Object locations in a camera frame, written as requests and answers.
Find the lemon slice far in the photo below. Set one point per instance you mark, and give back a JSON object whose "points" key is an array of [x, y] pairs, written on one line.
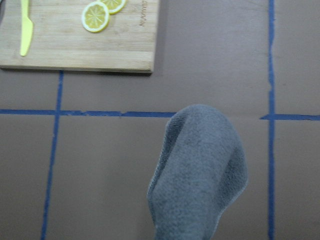
{"points": [[114, 6]]}

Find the grey pink cleaning cloth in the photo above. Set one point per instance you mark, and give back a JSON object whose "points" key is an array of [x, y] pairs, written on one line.
{"points": [[201, 171]]}

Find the yellow plastic knife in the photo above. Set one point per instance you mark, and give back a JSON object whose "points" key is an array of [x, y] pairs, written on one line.
{"points": [[27, 27]]}

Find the lemon slice near knife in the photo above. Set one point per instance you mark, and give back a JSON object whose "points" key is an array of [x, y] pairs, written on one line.
{"points": [[95, 17]]}

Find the bamboo cutting board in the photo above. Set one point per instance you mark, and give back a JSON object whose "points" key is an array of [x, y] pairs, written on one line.
{"points": [[60, 42]]}

